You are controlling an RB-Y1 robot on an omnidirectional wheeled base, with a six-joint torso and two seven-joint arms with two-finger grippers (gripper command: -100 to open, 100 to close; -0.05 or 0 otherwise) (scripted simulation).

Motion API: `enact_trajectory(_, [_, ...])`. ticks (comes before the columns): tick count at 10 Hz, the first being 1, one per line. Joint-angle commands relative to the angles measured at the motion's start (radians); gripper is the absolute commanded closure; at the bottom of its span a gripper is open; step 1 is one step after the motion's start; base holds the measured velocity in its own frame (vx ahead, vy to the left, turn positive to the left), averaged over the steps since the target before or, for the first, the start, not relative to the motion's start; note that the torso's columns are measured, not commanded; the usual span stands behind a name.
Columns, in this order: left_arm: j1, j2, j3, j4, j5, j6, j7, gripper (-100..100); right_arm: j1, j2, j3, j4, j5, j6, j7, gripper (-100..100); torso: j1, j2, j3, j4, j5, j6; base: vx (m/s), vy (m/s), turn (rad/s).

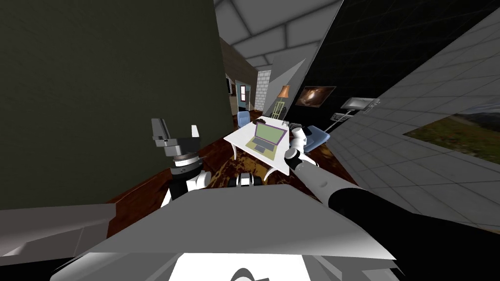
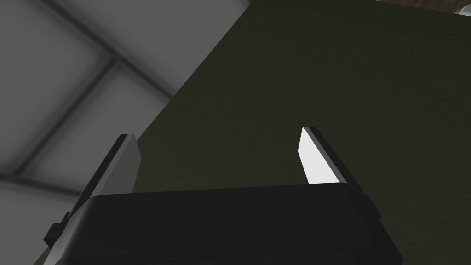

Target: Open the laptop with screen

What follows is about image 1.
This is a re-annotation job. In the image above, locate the orange shade floor lamp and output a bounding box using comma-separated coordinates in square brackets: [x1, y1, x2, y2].
[271, 84, 292, 120]

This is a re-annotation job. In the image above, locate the purple and olive laptop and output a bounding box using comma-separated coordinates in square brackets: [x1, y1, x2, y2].
[245, 120, 289, 162]

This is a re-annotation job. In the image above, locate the blue chair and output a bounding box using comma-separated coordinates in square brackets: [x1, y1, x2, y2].
[301, 125, 331, 154]
[236, 111, 252, 129]

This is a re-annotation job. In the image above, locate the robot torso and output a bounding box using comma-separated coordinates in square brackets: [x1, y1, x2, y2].
[50, 173, 404, 281]

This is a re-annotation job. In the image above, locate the landscape wall picture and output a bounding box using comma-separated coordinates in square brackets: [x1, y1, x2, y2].
[402, 102, 500, 165]

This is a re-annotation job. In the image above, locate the grey monitor on stand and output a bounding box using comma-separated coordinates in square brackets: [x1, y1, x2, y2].
[323, 97, 381, 133]

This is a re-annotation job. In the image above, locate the brown nebula wall picture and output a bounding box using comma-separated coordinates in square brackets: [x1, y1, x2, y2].
[294, 85, 337, 108]

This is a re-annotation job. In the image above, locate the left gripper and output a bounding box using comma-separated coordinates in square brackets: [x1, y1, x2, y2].
[151, 118, 202, 159]

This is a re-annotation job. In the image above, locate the white table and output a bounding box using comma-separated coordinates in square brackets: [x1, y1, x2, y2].
[223, 115, 293, 181]

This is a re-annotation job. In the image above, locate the teal door with window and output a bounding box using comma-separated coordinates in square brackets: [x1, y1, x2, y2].
[235, 80, 251, 112]

